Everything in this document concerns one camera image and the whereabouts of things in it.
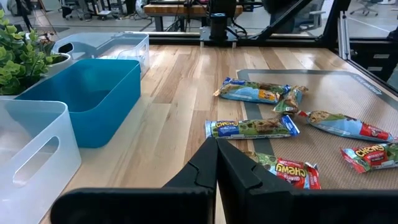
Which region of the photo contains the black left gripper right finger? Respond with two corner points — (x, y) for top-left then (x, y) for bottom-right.
(217, 138), (398, 224)

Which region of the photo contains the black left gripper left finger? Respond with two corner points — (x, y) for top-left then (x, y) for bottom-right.
(50, 137), (218, 224)

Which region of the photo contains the red Chewy granola bar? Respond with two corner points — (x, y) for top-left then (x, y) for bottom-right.
(297, 110), (396, 143)
(340, 142), (398, 174)
(244, 151), (323, 190)

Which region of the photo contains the orange Chewy granola bar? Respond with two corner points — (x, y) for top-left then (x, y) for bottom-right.
(213, 82), (292, 105)
(272, 85), (309, 114)

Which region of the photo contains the teal plastic bin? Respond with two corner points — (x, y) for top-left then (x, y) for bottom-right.
(14, 58), (142, 149)

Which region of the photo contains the brown silicone baking mat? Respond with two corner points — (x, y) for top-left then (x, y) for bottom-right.
(236, 68), (398, 190)

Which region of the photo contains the clear plastic bin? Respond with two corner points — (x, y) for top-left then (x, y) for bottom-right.
(0, 98), (83, 224)
(52, 32), (150, 78)

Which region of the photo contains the wooden workbench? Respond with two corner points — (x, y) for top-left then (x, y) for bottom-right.
(143, 0), (244, 32)

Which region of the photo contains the succulent in white pot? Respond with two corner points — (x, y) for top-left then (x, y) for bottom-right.
(40, 30), (75, 77)

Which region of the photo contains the grey office chair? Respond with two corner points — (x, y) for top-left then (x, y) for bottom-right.
(292, 0), (326, 32)
(349, 0), (381, 17)

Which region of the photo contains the green leafy artificial plant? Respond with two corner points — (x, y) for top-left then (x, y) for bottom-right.
(0, 9), (63, 96)

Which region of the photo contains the black metal table frame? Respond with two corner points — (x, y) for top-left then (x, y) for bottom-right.
(123, 0), (398, 94)

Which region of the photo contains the silver aluminium post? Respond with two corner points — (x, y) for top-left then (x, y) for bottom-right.
(338, 11), (352, 60)

